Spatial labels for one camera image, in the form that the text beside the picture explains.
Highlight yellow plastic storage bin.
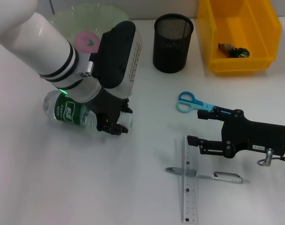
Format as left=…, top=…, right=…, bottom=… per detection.
left=196, top=0, right=283, bottom=76

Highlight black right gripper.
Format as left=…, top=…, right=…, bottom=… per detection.
left=186, top=105, right=285, bottom=159

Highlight right gripper cable with connector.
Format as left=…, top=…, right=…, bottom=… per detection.
left=256, top=148, right=285, bottom=167

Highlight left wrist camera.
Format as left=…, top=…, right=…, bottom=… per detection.
left=88, top=20, right=143, bottom=99

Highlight white silver ballpoint pen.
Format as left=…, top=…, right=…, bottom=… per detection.
left=165, top=166, right=250, bottom=185

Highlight green plastic wrapper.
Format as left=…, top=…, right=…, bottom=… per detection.
left=217, top=43, right=251, bottom=59

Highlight black mesh pen holder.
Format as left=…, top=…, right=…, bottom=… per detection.
left=153, top=13, right=194, bottom=74

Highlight blue scissors with sheath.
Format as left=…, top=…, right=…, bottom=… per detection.
left=175, top=91, right=232, bottom=115

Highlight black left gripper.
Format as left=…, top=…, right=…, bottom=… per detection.
left=95, top=88, right=134, bottom=136

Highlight transparent plastic ruler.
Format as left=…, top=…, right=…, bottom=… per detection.
left=181, top=135, right=199, bottom=223

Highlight pink round ball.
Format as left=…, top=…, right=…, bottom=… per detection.
left=74, top=30, right=101, bottom=54

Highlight translucent green fruit bowl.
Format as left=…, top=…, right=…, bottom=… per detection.
left=48, top=3, right=130, bottom=47

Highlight clear water bottle green label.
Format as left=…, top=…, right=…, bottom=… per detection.
left=43, top=90, right=134, bottom=138

